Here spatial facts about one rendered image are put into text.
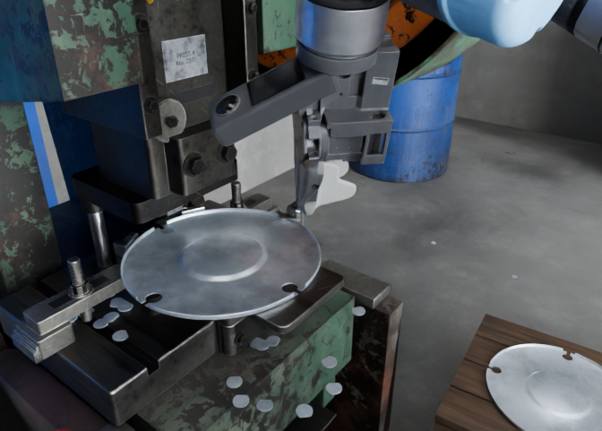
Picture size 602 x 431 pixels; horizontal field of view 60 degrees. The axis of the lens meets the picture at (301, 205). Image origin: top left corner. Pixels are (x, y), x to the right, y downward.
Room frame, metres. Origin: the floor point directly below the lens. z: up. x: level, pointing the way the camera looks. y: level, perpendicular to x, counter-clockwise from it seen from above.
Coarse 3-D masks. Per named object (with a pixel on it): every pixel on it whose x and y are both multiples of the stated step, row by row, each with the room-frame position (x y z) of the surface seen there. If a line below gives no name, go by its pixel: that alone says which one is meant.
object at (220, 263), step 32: (192, 224) 0.76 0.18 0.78; (224, 224) 0.76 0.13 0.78; (256, 224) 0.76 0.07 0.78; (288, 224) 0.76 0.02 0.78; (128, 256) 0.66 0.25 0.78; (160, 256) 0.66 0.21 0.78; (192, 256) 0.65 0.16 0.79; (224, 256) 0.65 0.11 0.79; (256, 256) 0.65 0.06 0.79; (288, 256) 0.66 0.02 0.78; (320, 256) 0.65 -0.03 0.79; (128, 288) 0.57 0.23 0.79; (160, 288) 0.58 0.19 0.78; (192, 288) 0.58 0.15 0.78; (224, 288) 0.58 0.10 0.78; (256, 288) 0.58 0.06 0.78
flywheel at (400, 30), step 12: (396, 0) 0.89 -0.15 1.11; (396, 12) 0.87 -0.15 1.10; (408, 12) 0.86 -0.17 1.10; (420, 12) 0.85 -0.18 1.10; (396, 24) 0.87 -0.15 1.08; (408, 24) 0.86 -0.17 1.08; (420, 24) 0.85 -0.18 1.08; (432, 24) 0.85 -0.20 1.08; (444, 24) 0.91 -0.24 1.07; (396, 36) 0.87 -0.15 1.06; (408, 36) 0.86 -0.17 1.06; (420, 36) 0.87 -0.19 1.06; (432, 36) 0.93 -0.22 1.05; (288, 48) 1.01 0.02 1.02; (408, 48) 0.92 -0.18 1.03; (264, 60) 1.04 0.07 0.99; (276, 60) 1.02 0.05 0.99
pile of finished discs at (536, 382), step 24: (504, 360) 0.90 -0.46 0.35; (528, 360) 0.90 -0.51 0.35; (552, 360) 0.90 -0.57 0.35; (576, 360) 0.90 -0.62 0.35; (504, 384) 0.83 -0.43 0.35; (528, 384) 0.82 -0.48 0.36; (552, 384) 0.82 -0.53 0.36; (576, 384) 0.82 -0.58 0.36; (600, 384) 0.83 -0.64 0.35; (504, 408) 0.76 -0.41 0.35; (528, 408) 0.76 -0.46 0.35; (552, 408) 0.76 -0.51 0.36; (576, 408) 0.76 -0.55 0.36; (600, 408) 0.76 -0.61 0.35
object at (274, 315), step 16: (320, 272) 0.62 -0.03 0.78; (336, 272) 0.62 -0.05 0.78; (288, 288) 0.58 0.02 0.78; (320, 288) 0.58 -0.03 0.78; (336, 288) 0.59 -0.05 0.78; (288, 304) 0.55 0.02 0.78; (304, 304) 0.55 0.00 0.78; (320, 304) 0.56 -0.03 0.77; (224, 320) 0.59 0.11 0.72; (240, 320) 0.61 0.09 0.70; (256, 320) 0.53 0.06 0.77; (272, 320) 0.52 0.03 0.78; (288, 320) 0.52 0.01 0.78; (224, 336) 0.59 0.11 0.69; (240, 336) 0.60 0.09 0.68; (256, 336) 0.63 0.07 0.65; (224, 352) 0.60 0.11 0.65
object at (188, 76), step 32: (160, 0) 0.66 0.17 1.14; (192, 0) 0.70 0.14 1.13; (160, 32) 0.66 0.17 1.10; (192, 32) 0.70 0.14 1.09; (160, 64) 0.65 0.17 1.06; (192, 64) 0.69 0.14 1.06; (224, 64) 0.74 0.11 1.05; (160, 96) 0.65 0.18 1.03; (192, 96) 0.69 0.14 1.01; (96, 128) 0.69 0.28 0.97; (192, 128) 0.67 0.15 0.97; (128, 160) 0.65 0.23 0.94; (160, 160) 0.64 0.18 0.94; (192, 160) 0.63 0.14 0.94; (224, 160) 0.69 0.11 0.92; (160, 192) 0.63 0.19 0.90; (192, 192) 0.64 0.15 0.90
